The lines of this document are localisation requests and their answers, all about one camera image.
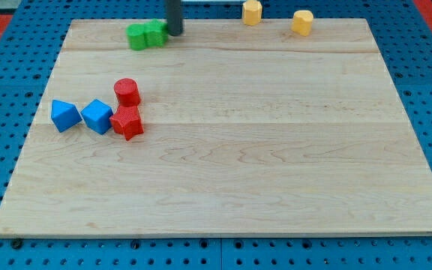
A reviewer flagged green star block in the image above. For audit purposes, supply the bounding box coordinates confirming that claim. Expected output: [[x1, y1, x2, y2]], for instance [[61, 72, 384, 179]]
[[143, 19, 168, 47]]

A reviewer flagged yellow heart block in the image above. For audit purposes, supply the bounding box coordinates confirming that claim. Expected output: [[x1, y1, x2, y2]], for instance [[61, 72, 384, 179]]
[[291, 10, 314, 36]]

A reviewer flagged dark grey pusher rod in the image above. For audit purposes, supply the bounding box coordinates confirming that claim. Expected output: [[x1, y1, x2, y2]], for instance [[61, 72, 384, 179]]
[[164, 0, 184, 36]]

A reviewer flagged light wooden board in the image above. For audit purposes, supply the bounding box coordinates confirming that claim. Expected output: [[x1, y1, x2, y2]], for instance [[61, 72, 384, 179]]
[[0, 19, 432, 239]]

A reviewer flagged red star block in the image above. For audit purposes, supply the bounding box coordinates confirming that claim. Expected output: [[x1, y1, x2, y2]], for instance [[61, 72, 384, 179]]
[[109, 106, 144, 141]]

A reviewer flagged red cylinder block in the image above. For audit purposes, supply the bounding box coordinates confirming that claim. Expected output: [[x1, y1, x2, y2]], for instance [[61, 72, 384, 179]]
[[113, 78, 141, 107]]

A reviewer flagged blue triangle block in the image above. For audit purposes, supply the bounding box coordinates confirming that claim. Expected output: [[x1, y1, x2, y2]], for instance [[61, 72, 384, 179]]
[[51, 100, 82, 133]]

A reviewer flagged green cylinder block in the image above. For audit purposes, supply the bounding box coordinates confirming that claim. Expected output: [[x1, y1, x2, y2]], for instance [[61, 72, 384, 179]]
[[126, 23, 146, 51]]

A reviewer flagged blue cube block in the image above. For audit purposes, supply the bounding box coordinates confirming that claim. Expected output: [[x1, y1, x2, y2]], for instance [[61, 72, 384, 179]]
[[81, 99, 113, 135]]

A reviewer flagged yellow hexagon block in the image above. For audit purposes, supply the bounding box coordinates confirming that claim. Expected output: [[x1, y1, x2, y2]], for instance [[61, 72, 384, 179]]
[[241, 0, 263, 26]]

